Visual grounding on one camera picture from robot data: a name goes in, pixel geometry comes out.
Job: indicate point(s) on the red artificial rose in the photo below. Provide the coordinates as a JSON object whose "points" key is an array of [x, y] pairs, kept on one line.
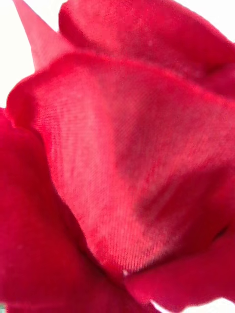
{"points": [[127, 151]]}

